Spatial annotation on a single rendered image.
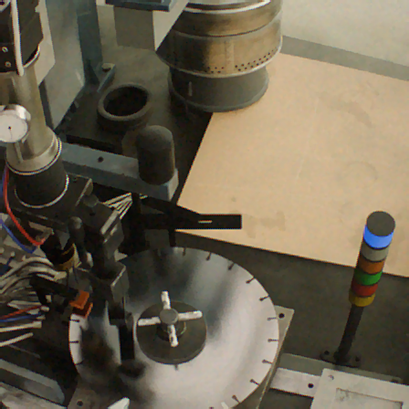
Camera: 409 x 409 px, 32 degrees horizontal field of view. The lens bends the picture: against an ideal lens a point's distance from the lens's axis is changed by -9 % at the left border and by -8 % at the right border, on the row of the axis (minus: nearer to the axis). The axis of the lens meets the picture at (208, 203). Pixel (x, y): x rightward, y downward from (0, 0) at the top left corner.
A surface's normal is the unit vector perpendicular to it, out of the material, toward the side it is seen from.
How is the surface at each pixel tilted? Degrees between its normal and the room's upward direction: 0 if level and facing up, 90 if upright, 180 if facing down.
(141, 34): 90
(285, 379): 0
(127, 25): 90
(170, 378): 0
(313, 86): 0
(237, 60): 90
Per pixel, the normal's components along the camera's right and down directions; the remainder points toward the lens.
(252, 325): -0.02, -0.63
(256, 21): 0.55, 0.64
